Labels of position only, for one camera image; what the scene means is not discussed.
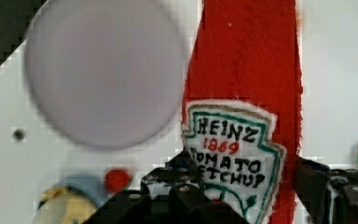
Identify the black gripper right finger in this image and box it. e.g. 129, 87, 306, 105
294, 157, 358, 224

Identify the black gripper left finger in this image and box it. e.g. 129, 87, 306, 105
84, 151, 249, 224

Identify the red felt ketchup bottle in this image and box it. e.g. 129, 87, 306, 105
182, 0, 302, 224

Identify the small red ball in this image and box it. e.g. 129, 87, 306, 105
104, 169, 131, 193

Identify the blue bowl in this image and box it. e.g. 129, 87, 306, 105
49, 174, 109, 210

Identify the cream plush toy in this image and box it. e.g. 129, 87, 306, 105
33, 187, 97, 224

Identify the lavender round plate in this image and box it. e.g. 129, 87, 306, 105
24, 0, 186, 149

